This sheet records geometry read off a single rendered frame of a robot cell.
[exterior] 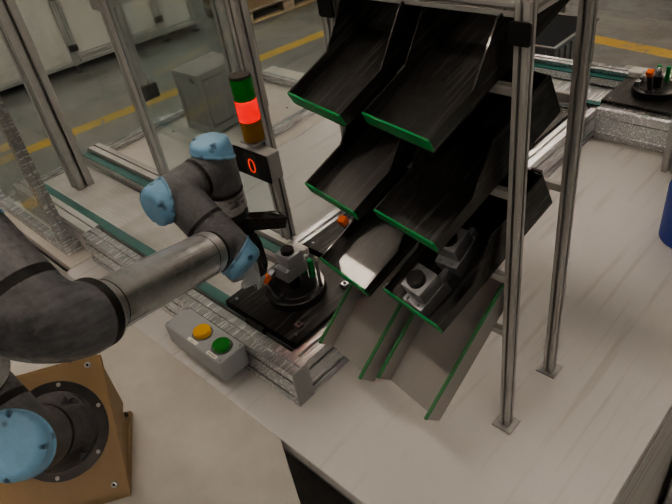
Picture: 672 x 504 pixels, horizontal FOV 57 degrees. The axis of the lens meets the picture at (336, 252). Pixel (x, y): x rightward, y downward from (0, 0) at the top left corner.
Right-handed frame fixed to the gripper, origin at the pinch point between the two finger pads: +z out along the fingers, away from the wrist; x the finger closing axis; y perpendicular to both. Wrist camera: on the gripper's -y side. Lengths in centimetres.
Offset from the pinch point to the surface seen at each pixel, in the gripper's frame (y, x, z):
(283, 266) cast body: -7.1, 0.1, 0.6
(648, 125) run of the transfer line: -126, 33, 12
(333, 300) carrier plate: -11.6, 9.4, 9.4
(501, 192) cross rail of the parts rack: -12, 50, -32
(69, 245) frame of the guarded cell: 11, -82, 17
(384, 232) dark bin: -11.1, 27.8, -17.3
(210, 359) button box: 15.9, -1.5, 11.2
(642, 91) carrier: -137, 26, 7
